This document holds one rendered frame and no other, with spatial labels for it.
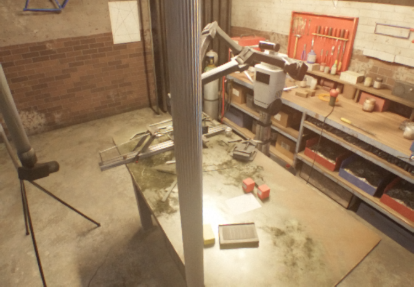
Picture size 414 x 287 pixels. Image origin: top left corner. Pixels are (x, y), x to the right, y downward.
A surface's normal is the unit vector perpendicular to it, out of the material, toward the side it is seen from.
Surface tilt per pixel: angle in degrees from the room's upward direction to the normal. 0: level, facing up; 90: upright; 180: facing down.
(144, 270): 0
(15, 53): 90
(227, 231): 0
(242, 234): 0
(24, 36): 90
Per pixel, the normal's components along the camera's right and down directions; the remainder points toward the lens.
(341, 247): 0.00, -0.87
